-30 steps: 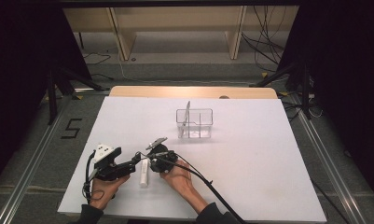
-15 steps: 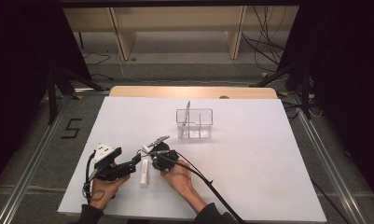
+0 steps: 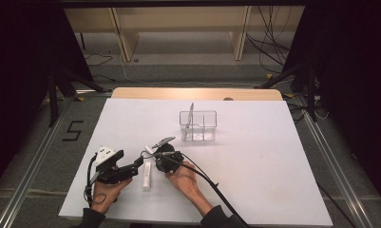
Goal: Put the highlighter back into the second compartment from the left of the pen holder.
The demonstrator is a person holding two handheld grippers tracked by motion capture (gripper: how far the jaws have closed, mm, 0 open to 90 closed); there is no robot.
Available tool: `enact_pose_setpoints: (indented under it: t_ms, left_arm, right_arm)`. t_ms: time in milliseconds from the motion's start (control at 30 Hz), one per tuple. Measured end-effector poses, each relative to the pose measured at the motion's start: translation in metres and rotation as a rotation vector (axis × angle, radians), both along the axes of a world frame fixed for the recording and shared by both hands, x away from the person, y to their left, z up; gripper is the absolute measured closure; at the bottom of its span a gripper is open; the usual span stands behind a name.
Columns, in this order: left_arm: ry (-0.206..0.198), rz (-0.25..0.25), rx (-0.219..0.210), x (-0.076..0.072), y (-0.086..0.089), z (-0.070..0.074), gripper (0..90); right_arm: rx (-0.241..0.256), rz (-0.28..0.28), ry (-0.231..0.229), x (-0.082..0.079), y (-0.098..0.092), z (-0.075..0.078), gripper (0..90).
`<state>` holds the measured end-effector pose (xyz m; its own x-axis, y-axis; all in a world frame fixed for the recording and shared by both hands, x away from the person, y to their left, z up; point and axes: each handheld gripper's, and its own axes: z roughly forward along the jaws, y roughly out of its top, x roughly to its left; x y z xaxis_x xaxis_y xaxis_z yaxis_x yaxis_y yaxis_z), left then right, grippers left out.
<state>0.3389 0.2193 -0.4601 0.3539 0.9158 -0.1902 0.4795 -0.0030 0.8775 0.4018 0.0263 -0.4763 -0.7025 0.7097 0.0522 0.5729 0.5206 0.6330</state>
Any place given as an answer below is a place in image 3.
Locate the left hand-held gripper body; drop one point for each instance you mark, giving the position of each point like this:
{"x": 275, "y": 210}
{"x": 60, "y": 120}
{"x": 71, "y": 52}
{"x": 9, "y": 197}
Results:
{"x": 104, "y": 155}

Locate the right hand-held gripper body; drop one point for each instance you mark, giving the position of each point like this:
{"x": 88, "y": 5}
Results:
{"x": 169, "y": 162}

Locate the short white stick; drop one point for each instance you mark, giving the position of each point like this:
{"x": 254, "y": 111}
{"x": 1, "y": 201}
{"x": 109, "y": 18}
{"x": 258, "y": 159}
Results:
{"x": 147, "y": 175}

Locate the clear plastic organizer box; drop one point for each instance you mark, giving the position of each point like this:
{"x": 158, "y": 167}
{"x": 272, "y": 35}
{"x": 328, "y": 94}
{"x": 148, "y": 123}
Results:
{"x": 204, "y": 126}

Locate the person's right hand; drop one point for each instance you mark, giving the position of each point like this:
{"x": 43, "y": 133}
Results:
{"x": 184, "y": 180}

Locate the person's left hand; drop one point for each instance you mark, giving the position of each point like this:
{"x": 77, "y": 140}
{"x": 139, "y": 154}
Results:
{"x": 107, "y": 193}

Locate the yellow tape piece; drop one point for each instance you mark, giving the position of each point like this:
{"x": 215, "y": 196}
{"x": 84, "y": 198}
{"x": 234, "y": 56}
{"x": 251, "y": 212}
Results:
{"x": 80, "y": 99}
{"x": 288, "y": 95}
{"x": 269, "y": 76}

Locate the light wooden table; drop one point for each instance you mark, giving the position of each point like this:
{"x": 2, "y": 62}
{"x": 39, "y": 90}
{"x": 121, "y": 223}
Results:
{"x": 178, "y": 94}

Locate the black tripod stand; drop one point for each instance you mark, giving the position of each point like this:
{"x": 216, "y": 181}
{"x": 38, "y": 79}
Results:
{"x": 53, "y": 104}
{"x": 311, "y": 95}

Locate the dark round table grommet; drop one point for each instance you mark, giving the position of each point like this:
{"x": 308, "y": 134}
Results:
{"x": 228, "y": 98}

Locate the white table sheet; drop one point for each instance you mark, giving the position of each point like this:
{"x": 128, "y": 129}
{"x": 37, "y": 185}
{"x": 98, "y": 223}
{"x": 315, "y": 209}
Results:
{"x": 257, "y": 158}

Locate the black curtain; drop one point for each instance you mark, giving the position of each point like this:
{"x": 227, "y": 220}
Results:
{"x": 352, "y": 79}
{"x": 20, "y": 79}

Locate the light wooden shelf unit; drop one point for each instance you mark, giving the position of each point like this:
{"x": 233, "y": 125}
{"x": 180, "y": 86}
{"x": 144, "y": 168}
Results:
{"x": 128, "y": 41}

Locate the aluminium floor rail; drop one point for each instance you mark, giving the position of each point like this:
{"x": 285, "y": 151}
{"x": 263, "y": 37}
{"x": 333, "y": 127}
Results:
{"x": 23, "y": 190}
{"x": 337, "y": 171}

